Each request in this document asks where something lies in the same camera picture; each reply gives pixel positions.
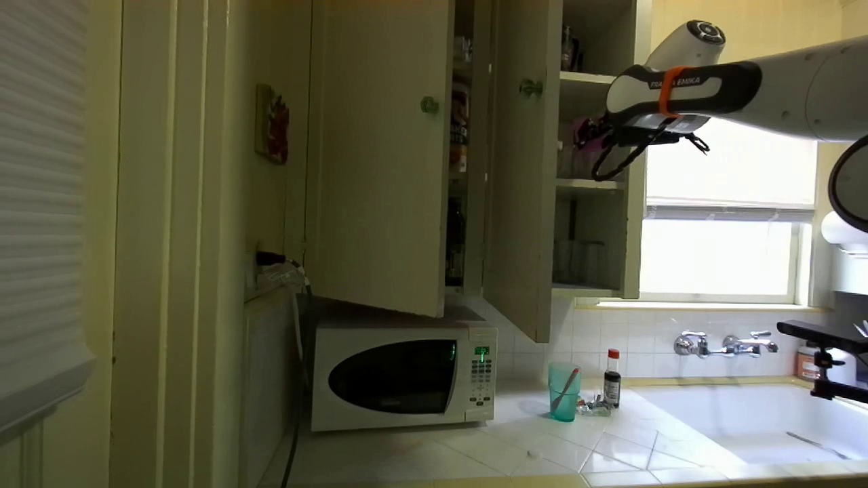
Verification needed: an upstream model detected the dark sauce bottle red cap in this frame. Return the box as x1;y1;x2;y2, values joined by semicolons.
601;348;624;409

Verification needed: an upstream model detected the white kitchen sink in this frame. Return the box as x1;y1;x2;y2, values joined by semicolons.
631;382;868;470

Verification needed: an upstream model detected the red wall box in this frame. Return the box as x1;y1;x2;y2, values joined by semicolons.
254;81;293;169

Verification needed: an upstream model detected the cream wall cupboard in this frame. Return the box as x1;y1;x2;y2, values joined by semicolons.
445;0;655;306

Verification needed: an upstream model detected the crumpled silver foil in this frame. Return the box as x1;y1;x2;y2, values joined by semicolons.
253;248;314;303

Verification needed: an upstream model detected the bright window with blind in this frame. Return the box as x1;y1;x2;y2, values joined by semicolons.
638;69;824;306

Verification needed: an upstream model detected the white door blind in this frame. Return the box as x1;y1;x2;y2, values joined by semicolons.
0;0;97;438

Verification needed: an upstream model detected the white microwave oven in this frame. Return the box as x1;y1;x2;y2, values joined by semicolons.
309;312;498;435

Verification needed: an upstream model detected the chrome sink faucet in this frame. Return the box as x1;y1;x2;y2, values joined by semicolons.
673;328;780;362

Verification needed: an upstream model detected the black power cable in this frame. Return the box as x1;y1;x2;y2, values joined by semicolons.
280;269;309;488

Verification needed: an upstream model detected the labelled food package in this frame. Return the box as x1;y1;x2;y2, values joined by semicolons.
446;76;472;175

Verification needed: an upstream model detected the teal plastic cup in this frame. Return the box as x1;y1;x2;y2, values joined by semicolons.
544;362;585;425

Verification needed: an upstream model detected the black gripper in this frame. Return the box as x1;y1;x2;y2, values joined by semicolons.
573;116;666;152

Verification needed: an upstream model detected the black camera on mount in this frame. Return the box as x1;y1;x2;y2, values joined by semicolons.
776;314;868;405

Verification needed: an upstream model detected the dark jar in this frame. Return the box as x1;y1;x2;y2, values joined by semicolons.
559;25;583;73

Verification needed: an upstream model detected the cream cupboard door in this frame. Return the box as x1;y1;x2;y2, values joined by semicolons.
486;0;564;348
303;0;459;320

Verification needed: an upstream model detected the small red can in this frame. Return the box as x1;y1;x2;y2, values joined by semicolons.
794;345;821;382

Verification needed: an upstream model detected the pink plastic cup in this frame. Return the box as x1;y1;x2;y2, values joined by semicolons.
560;116;601;158

